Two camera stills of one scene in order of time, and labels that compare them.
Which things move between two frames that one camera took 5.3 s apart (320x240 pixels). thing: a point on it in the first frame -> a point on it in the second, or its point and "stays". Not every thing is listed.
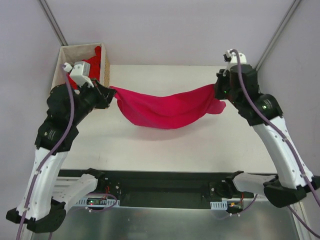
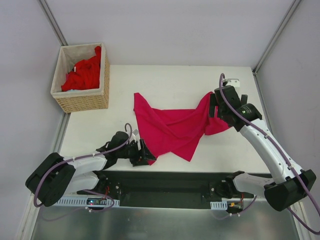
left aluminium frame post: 53,22 stays
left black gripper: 100,94 -> 139,153
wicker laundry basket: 71,53 stays
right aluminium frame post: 294,4 stays
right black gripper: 220,86 -> 215,104
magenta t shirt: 152,112 -> 180,131
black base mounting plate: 166,188 stays
